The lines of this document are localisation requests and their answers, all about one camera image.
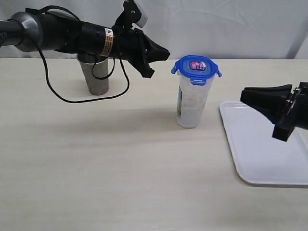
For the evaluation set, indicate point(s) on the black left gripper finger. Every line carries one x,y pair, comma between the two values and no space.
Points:
155,52

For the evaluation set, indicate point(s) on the stainless steel cup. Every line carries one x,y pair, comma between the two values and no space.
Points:
94,67

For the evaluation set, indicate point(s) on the blue plastic container lid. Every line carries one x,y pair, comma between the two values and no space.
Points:
198,69

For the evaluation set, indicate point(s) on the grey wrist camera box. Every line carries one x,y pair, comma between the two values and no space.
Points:
143,16

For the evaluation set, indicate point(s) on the white backdrop curtain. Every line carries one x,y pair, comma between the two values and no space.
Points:
229,29

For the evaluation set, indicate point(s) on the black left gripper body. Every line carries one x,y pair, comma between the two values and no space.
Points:
130,39

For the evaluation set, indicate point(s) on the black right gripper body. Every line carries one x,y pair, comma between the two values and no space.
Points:
294,113

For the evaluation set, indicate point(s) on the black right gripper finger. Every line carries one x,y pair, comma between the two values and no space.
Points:
269,101

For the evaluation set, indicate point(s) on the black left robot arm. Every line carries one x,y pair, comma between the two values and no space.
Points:
55,28

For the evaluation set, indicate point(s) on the white plastic tray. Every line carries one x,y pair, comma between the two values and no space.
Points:
260,159

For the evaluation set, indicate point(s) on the clear tall plastic container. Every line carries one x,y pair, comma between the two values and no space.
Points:
191,101

